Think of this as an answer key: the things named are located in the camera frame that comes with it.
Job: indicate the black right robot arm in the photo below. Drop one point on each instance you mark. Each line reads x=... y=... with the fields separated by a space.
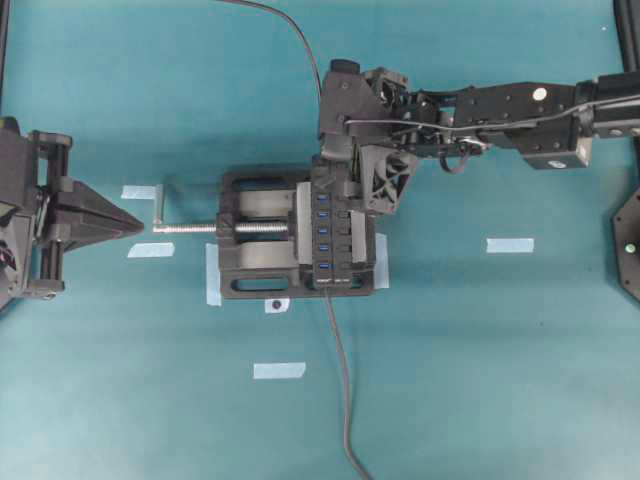
x=551 y=126

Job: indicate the blue tape strip top left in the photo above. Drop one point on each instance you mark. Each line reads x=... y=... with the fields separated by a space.
x=138 y=192

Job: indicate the black left frame rail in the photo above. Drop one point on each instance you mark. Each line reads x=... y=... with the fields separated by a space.
x=5 y=6

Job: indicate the black aluminium frame rail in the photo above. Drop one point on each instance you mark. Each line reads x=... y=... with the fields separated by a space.
x=626 y=15

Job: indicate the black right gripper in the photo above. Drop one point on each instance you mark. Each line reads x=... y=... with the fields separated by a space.
x=357 y=109

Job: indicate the black USB hub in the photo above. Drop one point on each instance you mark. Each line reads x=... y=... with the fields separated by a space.
x=332 y=256

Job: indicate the black bench vise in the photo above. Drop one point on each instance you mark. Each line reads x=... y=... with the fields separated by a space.
x=263 y=266

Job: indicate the blue tape under vise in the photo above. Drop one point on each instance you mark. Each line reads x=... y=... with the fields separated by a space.
x=212 y=275
x=381 y=268

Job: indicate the blue tape strip right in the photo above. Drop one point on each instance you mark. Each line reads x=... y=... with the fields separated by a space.
x=510 y=245

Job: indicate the small black screw on tape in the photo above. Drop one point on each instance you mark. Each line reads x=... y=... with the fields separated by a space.
x=276 y=305

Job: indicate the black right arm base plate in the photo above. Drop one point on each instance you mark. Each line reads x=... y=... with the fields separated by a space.
x=626 y=238

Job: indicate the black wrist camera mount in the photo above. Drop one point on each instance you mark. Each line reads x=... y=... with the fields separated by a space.
x=345 y=66

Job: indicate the blue tape under vise right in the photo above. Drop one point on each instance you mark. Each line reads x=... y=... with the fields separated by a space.
x=381 y=268

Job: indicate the blue tape strip mid left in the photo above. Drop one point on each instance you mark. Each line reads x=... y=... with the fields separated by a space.
x=151 y=250

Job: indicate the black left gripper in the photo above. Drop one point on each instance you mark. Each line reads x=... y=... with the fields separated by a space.
x=41 y=210

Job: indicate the silver vise screw handle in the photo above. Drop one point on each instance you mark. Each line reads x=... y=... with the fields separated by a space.
x=260 y=212

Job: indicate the blue tape under vise left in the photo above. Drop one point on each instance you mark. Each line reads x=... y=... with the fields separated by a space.
x=212 y=275

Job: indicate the blue tape strip bottom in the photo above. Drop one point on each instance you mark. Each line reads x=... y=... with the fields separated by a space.
x=279 y=370

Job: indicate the blue tape strip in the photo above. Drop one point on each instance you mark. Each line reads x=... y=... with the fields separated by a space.
x=510 y=245
x=138 y=192
x=279 y=370

